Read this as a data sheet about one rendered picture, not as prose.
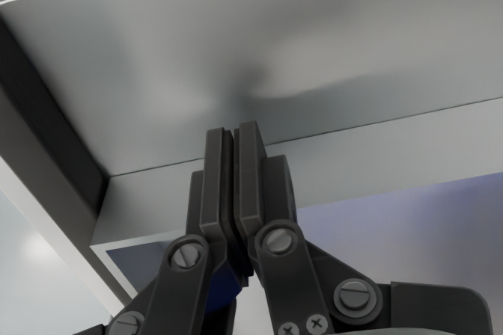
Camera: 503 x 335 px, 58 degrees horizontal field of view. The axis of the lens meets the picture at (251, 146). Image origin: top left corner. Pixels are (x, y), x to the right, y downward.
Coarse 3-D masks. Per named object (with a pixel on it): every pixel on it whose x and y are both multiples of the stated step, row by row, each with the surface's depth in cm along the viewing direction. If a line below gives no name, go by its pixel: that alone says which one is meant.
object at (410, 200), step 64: (384, 128) 17; (448, 128) 16; (128, 192) 18; (320, 192) 15; (384, 192) 15; (448, 192) 20; (128, 256) 18; (384, 256) 23; (448, 256) 23; (256, 320) 27
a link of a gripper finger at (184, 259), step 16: (176, 240) 12; (192, 240) 12; (176, 256) 11; (192, 256) 11; (208, 256) 11; (160, 272) 11; (176, 272) 11; (192, 272) 11; (208, 272) 11; (160, 288) 11; (176, 288) 11; (192, 288) 11; (208, 288) 11; (160, 304) 10; (176, 304) 10; (192, 304) 10; (144, 320) 10; (160, 320) 10; (176, 320) 10; (192, 320) 10; (224, 320) 12
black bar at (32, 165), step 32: (0, 32) 14; (0, 64) 14; (0, 96) 14; (32, 96) 15; (0, 128) 15; (32, 128) 15; (64, 128) 16; (32, 160) 16; (64, 160) 16; (32, 192) 17; (64, 192) 17; (96, 192) 18; (64, 224) 18; (96, 256) 19
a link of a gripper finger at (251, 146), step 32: (256, 128) 14; (256, 160) 13; (256, 192) 12; (288, 192) 13; (256, 224) 12; (256, 256) 11; (320, 256) 11; (320, 288) 10; (352, 288) 10; (352, 320) 10
